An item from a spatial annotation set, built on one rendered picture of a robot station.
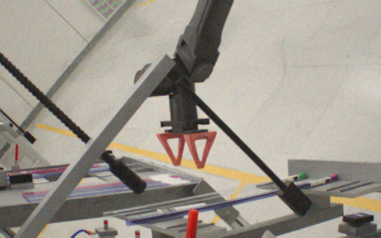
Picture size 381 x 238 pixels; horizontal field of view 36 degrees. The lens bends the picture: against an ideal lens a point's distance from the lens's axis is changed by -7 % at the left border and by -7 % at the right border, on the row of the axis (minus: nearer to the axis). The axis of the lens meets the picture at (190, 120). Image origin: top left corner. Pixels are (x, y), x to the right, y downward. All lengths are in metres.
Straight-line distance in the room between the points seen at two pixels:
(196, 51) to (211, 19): 0.08
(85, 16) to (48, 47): 0.69
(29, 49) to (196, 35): 7.26
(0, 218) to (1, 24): 6.83
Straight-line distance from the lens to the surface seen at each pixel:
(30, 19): 8.43
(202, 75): 1.23
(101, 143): 0.60
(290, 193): 0.71
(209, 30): 1.18
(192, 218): 0.89
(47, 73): 8.43
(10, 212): 1.62
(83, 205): 1.67
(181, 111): 1.27
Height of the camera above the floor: 1.51
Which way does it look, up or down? 21 degrees down
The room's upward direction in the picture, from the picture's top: 46 degrees counter-clockwise
